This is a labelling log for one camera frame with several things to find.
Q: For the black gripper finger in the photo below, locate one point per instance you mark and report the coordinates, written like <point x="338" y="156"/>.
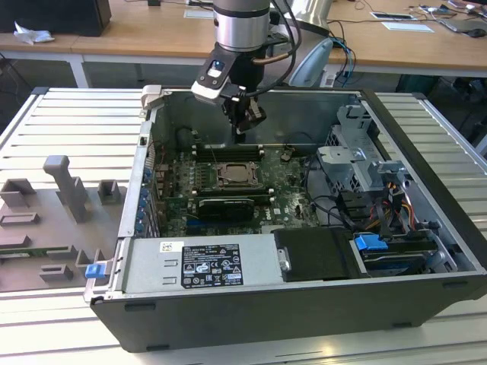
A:
<point x="233" y="108"/>
<point x="255" y="114"/>

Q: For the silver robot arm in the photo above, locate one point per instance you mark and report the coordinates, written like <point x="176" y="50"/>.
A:
<point x="239" y="26"/>

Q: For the blue expansion slot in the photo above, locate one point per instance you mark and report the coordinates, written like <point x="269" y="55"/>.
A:
<point x="196" y="224"/>

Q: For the round coin cell battery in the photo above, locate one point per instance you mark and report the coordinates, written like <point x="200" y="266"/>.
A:
<point x="286" y="154"/>

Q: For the pale blue teach pendant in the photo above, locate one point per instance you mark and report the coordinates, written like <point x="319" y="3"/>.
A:
<point x="310" y="64"/>

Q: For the grey case latch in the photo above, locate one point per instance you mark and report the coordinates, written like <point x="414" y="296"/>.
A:
<point x="152" y="97"/>

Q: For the metal drive cage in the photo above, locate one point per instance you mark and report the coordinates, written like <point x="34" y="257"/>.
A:
<point x="342" y="159"/>

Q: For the green motherboard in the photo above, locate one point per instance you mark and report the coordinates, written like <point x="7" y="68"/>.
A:
<point x="293" y="205"/>

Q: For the black expansion card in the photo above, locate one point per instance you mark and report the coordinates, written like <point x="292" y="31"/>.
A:
<point x="224" y="209"/>

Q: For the wooden desk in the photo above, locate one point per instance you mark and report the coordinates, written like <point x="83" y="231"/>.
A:
<point x="152" y="34"/>

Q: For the black plastic shroud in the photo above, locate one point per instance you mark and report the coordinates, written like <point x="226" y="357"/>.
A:
<point x="316" y="254"/>

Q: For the flat tablet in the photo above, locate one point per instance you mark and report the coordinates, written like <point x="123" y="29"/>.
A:
<point x="392" y="16"/>

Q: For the white paper sheet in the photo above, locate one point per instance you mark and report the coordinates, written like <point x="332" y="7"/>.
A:
<point x="407" y="26"/>

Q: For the blue disk carrier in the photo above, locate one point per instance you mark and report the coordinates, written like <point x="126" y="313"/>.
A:
<point x="369" y="243"/>

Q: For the grey power supply unit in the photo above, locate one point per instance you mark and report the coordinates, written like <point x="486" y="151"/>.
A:
<point x="152" y="266"/>

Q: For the black box on desk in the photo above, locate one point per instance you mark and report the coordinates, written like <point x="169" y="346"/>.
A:
<point x="57" y="17"/>

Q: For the black open PC case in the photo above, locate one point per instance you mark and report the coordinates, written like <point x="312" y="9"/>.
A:
<point x="266" y="315"/>

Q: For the crumpled white paper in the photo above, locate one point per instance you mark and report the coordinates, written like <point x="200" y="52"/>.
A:
<point x="32" y="35"/>

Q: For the blue case latch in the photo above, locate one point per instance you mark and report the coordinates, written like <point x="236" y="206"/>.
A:
<point x="94" y="272"/>

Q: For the grey laptop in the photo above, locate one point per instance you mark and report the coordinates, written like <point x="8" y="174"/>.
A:
<point x="462" y="24"/>

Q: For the grey parts rack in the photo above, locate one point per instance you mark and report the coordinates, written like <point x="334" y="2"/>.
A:
<point x="38" y="228"/>

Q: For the black computer mouse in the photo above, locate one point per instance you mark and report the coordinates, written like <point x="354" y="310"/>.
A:
<point x="477" y="33"/>

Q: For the green RAM stick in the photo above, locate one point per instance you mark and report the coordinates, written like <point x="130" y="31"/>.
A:
<point x="23" y="251"/>

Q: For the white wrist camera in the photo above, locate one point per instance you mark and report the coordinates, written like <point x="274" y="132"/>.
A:
<point x="205" y="93"/>

